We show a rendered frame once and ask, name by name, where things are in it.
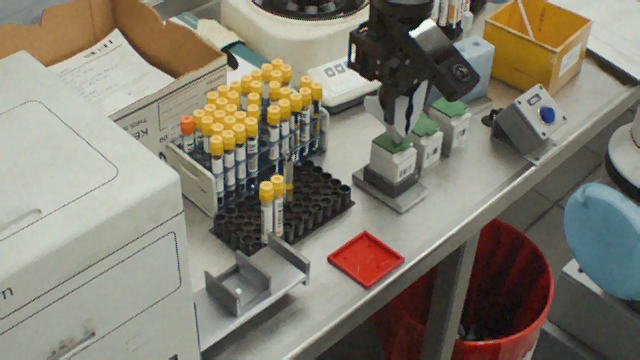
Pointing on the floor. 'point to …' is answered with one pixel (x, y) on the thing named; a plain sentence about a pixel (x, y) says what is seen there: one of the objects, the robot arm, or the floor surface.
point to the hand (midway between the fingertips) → (403, 137)
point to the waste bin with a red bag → (478, 302)
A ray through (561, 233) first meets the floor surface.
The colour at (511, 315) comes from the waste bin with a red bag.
